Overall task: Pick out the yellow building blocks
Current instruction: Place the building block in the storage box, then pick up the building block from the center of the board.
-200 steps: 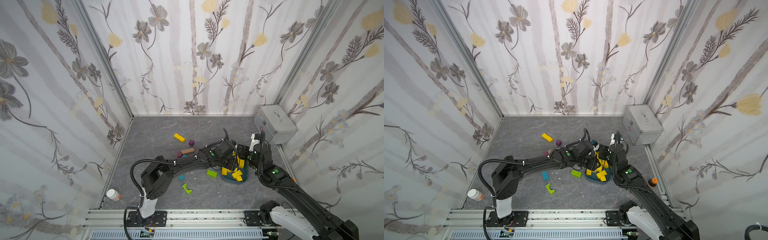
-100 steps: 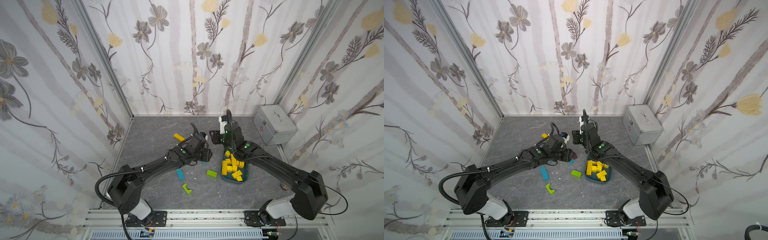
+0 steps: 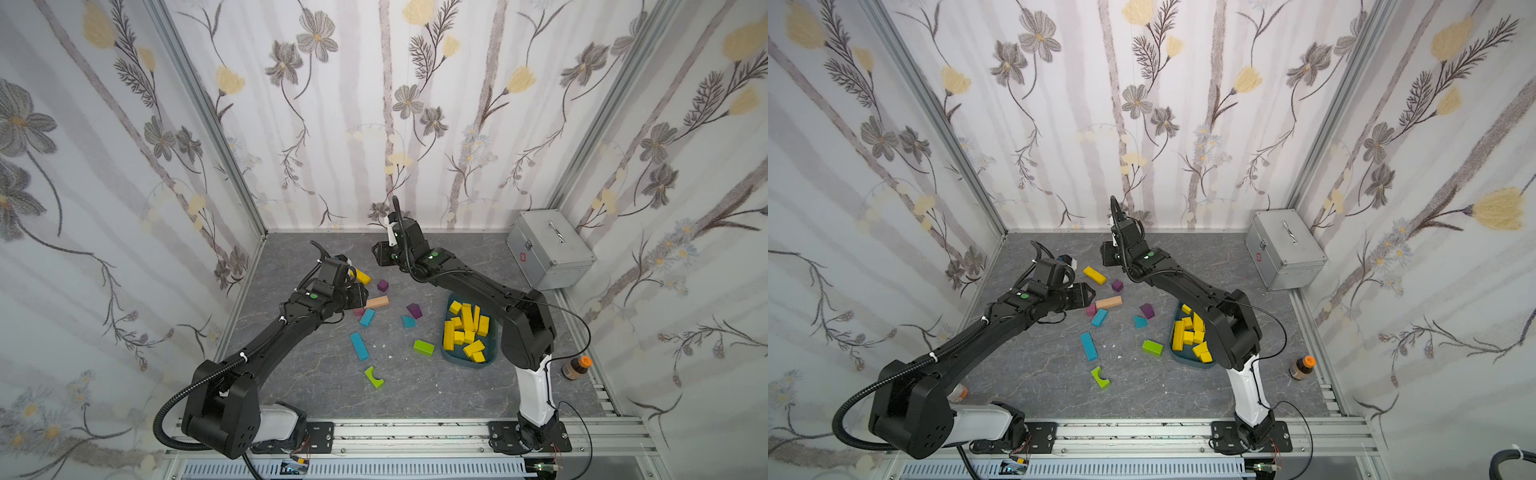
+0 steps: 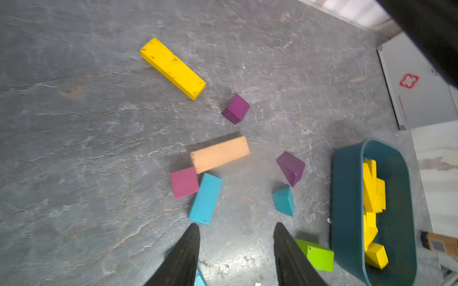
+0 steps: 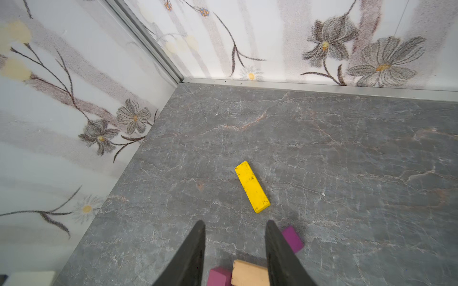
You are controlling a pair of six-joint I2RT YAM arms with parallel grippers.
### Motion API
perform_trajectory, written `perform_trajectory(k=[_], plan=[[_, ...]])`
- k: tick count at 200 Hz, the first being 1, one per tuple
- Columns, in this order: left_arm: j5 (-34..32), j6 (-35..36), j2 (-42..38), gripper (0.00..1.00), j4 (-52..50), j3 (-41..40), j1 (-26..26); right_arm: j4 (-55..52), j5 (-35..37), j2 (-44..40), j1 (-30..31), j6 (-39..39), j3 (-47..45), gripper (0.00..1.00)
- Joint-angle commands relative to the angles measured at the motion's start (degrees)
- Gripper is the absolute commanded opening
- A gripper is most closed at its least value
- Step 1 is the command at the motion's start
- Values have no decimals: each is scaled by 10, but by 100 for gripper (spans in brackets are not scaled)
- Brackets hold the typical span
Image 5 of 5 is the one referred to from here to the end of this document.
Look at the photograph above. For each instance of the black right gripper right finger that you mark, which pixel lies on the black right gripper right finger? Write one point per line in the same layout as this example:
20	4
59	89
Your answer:
284	268

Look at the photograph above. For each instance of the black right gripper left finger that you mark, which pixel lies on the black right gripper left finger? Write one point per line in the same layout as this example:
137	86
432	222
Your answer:
186	267

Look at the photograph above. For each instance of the tan long block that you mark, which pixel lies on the tan long block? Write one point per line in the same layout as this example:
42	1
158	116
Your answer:
249	274

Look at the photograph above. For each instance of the magenta purple cube block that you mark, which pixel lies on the magenta purple cube block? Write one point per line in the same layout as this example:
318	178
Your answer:
219	277

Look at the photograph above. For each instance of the long yellow block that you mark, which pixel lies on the long yellow block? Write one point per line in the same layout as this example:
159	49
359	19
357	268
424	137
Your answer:
257	197

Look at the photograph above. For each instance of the white bottle left side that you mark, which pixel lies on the white bottle left side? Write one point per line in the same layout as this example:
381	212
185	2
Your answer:
34	278

